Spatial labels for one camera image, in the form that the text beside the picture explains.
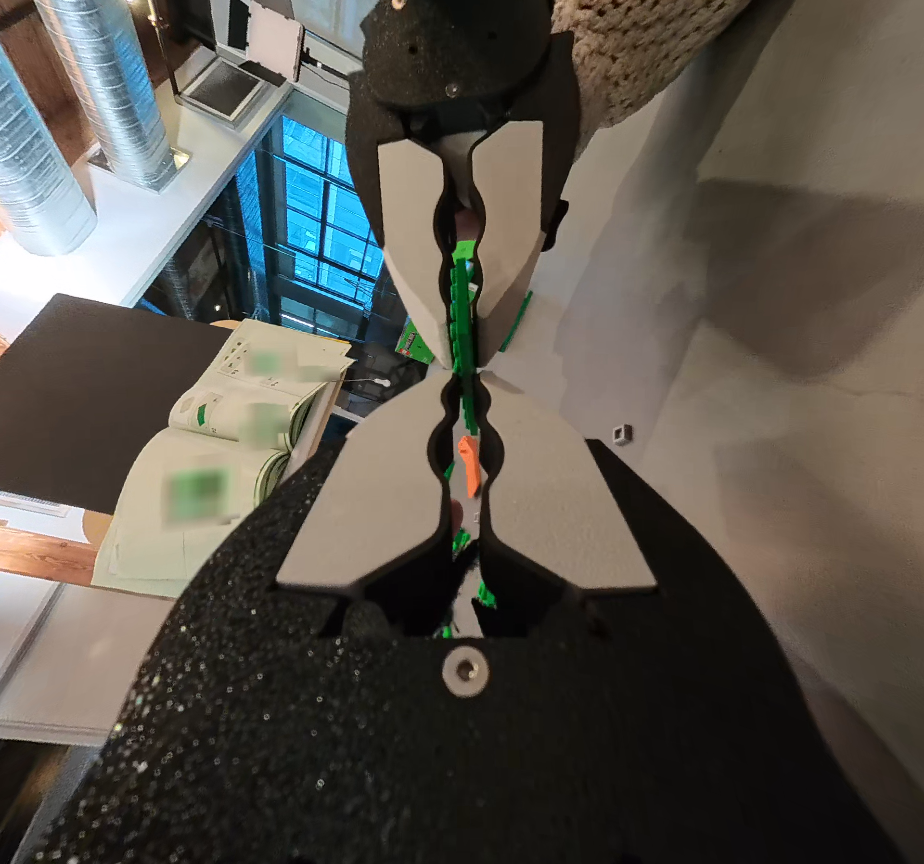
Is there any green lego block model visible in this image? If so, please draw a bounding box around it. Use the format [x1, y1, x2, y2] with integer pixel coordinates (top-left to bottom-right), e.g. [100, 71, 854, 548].
[501, 291, 534, 353]

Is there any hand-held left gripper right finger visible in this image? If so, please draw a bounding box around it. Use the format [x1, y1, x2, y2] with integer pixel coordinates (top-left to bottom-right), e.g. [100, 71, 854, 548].
[476, 371, 658, 596]

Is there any white wall vent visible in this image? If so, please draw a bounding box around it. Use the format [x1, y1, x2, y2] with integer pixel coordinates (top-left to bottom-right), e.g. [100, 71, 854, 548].
[179, 57, 273, 130]

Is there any person's right forearm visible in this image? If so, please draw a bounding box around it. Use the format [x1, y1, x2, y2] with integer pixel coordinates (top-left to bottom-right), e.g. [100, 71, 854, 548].
[533, 0, 800, 130]

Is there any green lego box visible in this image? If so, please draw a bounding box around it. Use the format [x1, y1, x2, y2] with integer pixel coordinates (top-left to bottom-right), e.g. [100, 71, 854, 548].
[395, 318, 436, 364]

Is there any pile of lego pieces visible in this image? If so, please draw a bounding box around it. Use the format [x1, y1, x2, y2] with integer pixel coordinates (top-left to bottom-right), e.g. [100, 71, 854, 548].
[432, 530, 501, 639]

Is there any white square light panel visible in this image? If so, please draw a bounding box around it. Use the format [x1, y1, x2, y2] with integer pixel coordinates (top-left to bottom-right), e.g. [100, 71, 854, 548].
[230, 0, 306, 83]

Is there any lego instruction booklet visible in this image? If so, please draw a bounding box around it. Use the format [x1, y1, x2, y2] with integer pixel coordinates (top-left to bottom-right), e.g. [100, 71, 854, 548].
[91, 318, 356, 599]

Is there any orange brick separator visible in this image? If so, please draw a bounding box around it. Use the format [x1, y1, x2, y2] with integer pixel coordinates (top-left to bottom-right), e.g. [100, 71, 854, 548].
[456, 435, 482, 499]

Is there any black board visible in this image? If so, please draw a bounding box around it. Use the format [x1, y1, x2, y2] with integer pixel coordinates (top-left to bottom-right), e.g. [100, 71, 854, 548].
[0, 293, 241, 516]

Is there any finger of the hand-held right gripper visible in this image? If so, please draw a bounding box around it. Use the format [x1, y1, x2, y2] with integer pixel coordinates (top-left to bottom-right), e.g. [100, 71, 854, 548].
[471, 119, 547, 368]
[377, 141, 454, 370]

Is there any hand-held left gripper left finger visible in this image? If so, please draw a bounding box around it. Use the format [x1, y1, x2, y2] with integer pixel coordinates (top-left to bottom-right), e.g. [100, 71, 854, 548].
[276, 373, 463, 594]

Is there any green lego base plate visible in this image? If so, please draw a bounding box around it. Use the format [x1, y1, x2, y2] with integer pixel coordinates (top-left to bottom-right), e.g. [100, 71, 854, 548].
[448, 242, 482, 440]

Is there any large window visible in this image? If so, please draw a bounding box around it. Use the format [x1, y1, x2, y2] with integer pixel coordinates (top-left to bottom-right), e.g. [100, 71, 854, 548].
[245, 115, 385, 289]

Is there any silver air duct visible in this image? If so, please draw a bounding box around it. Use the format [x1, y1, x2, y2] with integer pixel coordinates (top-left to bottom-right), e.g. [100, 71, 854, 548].
[0, 47, 99, 258]
[20, 0, 190, 191]

